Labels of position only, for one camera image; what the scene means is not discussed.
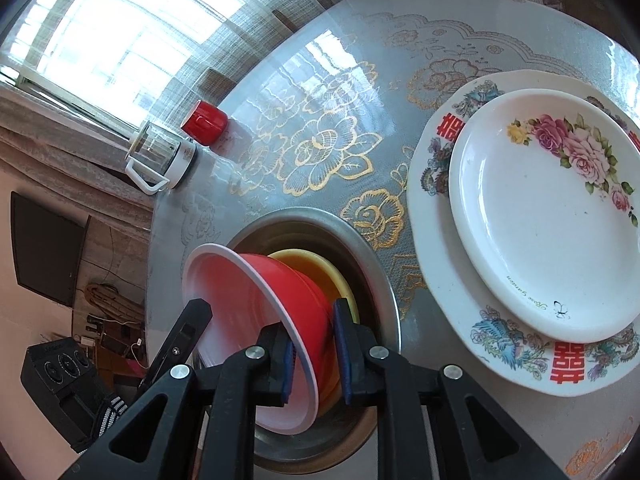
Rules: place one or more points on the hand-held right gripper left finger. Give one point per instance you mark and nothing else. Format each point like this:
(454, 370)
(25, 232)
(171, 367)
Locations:
(286, 365)

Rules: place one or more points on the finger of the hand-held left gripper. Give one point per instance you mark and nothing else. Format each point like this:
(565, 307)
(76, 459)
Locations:
(182, 330)

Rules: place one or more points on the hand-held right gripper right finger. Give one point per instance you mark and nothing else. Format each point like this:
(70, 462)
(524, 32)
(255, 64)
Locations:
(340, 345)

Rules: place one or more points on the yellow plastic bowl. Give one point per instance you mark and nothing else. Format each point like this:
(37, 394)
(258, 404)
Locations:
(330, 275)

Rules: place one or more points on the red plastic bowl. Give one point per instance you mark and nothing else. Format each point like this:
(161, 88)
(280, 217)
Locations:
(280, 290)

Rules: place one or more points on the stainless steel bowl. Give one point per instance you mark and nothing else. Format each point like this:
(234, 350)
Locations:
(370, 270)

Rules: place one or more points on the large white red-symbol plate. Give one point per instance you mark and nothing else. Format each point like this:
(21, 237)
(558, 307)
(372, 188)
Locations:
(435, 270)

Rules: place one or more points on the white rose print plate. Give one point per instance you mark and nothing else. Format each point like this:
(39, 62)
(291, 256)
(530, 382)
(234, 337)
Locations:
(550, 230)

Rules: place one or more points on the wooden television cabinet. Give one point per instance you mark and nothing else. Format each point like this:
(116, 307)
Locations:
(117, 255)

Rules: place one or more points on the black flat television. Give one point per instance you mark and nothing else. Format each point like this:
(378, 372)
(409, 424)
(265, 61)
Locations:
(47, 250)

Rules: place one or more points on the red mug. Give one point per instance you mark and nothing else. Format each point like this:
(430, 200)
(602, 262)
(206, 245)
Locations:
(205, 122)

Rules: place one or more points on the brown curtain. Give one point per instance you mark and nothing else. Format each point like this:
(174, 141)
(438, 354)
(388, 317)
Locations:
(60, 160)

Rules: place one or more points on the wooden chair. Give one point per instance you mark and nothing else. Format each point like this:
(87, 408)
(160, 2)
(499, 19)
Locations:
(220, 80)

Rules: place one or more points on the grey floral tablecloth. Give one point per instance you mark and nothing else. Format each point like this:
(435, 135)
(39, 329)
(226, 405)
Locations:
(320, 90)

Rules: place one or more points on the white sheer curtain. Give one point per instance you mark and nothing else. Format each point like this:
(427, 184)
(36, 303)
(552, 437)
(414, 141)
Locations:
(165, 25)

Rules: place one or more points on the window with white frame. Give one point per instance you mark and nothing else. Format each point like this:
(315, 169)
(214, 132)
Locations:
(100, 20)

